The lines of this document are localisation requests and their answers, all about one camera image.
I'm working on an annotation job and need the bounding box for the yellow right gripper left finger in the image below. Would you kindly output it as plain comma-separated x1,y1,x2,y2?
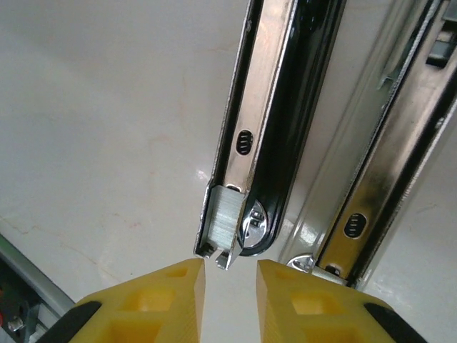
31,258,208,343

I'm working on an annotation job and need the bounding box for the grey and black stapler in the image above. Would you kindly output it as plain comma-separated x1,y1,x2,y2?
278,0,457,291

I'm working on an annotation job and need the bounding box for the wide aluminium base rail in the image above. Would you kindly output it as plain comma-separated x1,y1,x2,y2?
0,232,76,343

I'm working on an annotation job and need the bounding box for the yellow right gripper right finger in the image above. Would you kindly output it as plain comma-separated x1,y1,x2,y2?
255,259,435,343

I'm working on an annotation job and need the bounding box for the silver staple strip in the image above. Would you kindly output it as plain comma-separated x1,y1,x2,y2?
206,184,246,249

